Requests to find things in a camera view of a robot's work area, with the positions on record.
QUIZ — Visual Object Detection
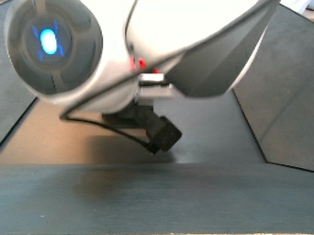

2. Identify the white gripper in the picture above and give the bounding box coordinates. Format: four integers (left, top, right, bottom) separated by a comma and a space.
139, 73, 175, 99

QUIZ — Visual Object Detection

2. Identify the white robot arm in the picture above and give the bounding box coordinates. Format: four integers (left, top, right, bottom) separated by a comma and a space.
4, 0, 279, 114

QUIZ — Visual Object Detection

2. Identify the red shape sorter block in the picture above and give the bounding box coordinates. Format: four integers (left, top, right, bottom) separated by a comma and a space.
129, 57, 159, 73

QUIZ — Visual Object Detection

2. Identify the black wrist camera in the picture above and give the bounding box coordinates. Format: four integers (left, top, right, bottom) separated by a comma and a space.
101, 105, 182, 154

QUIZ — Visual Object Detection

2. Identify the black camera cable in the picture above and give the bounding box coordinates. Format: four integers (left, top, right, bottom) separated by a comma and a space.
59, 113, 162, 155

